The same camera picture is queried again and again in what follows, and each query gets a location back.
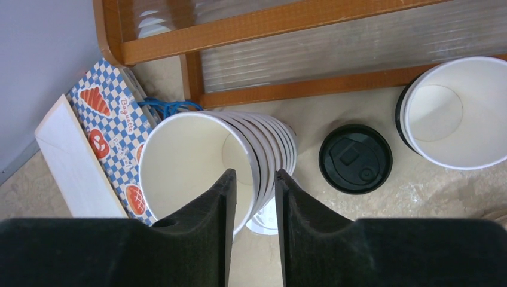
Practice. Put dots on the white lid stack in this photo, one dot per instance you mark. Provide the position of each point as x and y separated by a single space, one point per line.
265 218

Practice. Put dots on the stack of white paper cups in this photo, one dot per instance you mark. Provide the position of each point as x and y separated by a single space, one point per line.
187 153

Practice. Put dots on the wooden shelf rack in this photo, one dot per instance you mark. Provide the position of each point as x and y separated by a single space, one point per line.
237 52

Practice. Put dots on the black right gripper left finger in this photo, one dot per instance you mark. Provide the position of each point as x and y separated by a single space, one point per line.
190 247

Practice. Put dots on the dark printed coffee cup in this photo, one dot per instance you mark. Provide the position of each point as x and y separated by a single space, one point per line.
454 114

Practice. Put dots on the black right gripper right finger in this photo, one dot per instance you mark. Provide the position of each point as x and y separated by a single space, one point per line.
319 247

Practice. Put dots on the blue checkered bakery bag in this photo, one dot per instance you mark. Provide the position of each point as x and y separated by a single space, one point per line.
106 102

